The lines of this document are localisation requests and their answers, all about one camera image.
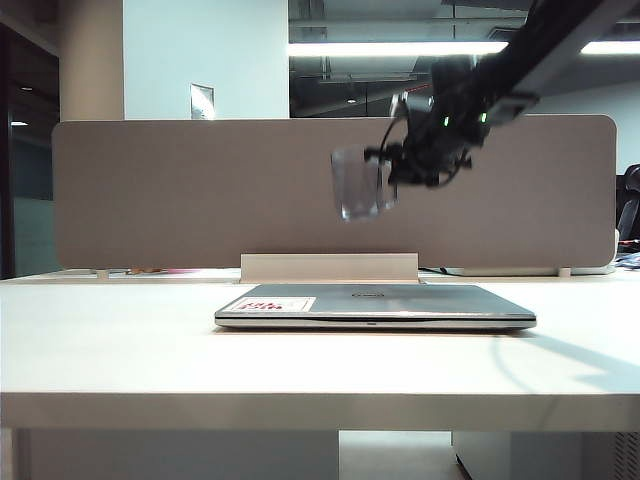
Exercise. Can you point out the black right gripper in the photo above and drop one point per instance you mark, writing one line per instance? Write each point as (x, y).
(440, 145)

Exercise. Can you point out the clear plastic water cup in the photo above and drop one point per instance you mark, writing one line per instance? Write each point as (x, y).
(357, 190)

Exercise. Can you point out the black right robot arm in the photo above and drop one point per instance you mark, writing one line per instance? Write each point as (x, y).
(540, 50)

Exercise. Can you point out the silver Dell laptop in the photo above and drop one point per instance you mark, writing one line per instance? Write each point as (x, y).
(425, 302)

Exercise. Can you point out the long ceiling light strip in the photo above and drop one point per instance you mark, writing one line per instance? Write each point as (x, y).
(390, 48)

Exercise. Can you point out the grey desk divider panel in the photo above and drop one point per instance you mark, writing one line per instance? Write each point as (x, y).
(200, 190)

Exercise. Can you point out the pink paper sheet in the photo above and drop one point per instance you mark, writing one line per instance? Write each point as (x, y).
(182, 271)

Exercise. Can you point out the black office chair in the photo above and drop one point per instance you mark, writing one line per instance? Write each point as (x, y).
(631, 200)

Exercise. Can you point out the orange brown flat item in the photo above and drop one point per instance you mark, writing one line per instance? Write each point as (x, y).
(144, 271)

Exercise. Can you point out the blue patterned cloth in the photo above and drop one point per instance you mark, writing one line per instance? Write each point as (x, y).
(629, 259)

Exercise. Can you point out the dark glass door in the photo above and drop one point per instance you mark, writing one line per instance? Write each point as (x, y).
(29, 175)

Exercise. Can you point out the white under-desk cabinet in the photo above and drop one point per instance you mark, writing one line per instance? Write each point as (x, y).
(550, 457)

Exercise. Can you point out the beige table support panel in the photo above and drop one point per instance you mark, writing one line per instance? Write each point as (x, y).
(175, 457)

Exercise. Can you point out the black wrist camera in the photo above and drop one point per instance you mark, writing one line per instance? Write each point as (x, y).
(417, 105)

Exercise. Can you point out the white wall sign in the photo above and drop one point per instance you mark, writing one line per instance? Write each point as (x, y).
(202, 102)

